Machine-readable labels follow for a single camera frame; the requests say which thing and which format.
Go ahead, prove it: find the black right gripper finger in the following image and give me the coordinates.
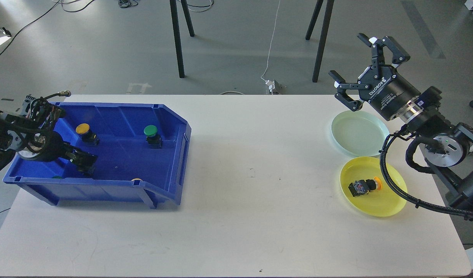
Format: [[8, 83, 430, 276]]
[[357, 33, 410, 80], [328, 70, 370, 112]]

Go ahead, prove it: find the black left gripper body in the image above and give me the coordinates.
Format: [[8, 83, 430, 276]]
[[19, 133, 65, 162]]

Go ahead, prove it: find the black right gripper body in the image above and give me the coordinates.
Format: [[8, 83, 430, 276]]
[[358, 66, 421, 120]]

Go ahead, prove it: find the yellow push button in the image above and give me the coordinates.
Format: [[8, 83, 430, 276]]
[[348, 176, 382, 197], [75, 123, 100, 146]]

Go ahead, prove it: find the green push button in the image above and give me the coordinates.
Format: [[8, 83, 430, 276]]
[[77, 163, 96, 176], [143, 125, 163, 149]]

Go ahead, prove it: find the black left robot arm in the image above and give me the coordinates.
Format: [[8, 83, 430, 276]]
[[0, 90, 98, 175]]

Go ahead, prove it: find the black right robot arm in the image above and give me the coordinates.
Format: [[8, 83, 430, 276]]
[[329, 33, 473, 220]]

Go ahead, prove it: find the yellow push button back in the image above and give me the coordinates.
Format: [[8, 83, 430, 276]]
[[75, 123, 100, 146]]

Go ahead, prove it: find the light green plate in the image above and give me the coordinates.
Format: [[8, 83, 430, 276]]
[[330, 111, 390, 157]]

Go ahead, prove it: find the yellow plate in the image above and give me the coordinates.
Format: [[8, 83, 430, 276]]
[[340, 156, 407, 217]]

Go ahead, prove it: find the black stand leg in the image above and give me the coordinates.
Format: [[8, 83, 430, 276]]
[[180, 0, 195, 37], [169, 0, 185, 78], [312, 0, 335, 83], [305, 0, 324, 41]]

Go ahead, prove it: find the blue plastic bin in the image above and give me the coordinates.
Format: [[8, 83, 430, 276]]
[[3, 102, 192, 209]]

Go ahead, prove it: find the white power adapter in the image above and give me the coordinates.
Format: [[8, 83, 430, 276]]
[[265, 80, 283, 95]]

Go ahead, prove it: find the black stand leg inner right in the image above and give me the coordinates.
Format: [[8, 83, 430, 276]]
[[305, 0, 324, 41]]

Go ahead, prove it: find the black stand leg inner left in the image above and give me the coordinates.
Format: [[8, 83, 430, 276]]
[[180, 0, 195, 37]]

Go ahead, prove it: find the white cable on floor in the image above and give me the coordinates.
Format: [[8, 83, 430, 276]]
[[261, 0, 282, 81]]

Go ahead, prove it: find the black cable on floor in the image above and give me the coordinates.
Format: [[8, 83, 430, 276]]
[[0, 0, 63, 64]]

